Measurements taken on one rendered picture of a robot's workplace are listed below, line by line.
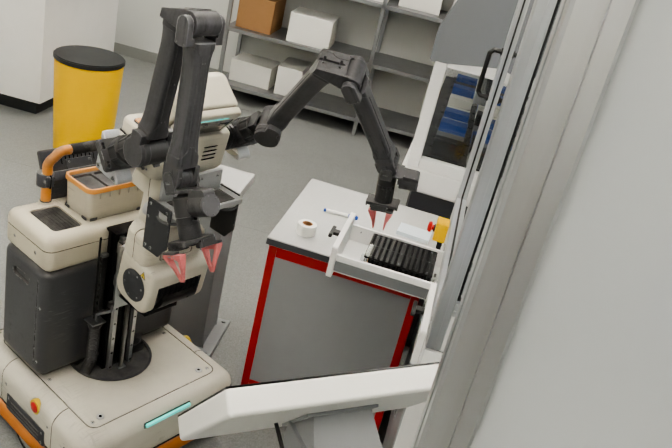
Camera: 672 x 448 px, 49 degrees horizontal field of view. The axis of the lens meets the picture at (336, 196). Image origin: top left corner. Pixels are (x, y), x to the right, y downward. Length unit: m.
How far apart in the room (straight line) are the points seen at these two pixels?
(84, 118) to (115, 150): 2.66
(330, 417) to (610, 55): 1.05
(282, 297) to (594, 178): 2.25
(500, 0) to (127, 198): 1.56
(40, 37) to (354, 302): 3.28
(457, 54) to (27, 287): 1.78
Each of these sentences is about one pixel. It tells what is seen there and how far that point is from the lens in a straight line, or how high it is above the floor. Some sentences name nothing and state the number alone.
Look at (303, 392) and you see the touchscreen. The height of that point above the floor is 1.18.
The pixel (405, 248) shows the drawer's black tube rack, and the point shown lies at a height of 0.90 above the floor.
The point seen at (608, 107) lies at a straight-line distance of 0.53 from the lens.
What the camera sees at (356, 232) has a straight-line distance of 2.54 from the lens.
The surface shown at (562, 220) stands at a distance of 0.55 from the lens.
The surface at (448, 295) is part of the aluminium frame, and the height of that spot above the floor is 1.10.
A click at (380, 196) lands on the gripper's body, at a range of 2.29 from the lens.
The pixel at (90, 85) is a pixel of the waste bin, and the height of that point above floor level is 0.53.
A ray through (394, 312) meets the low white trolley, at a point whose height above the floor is 0.61.
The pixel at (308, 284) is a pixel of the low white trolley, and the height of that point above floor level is 0.62.
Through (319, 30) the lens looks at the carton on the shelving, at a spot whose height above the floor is 0.76.
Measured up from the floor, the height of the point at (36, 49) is 0.47.
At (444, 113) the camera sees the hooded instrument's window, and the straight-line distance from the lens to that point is 3.09.
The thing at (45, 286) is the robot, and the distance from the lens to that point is 2.44.
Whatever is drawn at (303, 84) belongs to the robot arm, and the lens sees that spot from 2.00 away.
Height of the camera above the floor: 1.99
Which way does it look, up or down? 24 degrees down
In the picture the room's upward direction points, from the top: 14 degrees clockwise
